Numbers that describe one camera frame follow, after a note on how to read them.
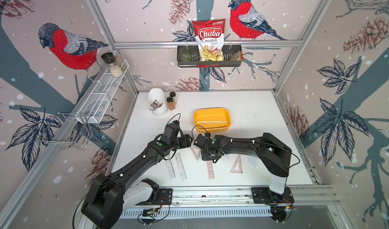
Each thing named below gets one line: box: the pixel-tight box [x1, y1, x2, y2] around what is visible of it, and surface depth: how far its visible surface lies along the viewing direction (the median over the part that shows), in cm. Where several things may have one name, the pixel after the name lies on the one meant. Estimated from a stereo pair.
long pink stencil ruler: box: [206, 160, 215, 180], surface depth 83 cm
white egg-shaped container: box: [147, 87, 169, 117], surface depth 103 cm
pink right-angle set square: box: [229, 154, 243, 174], surface depth 85 cm
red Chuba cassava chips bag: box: [191, 18, 226, 62], surface depth 84 cm
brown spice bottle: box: [166, 96, 176, 111], surface depth 107 cm
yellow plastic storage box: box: [193, 107, 232, 134], surface depth 104 cm
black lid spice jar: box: [100, 52, 116, 64], surface depth 80 cm
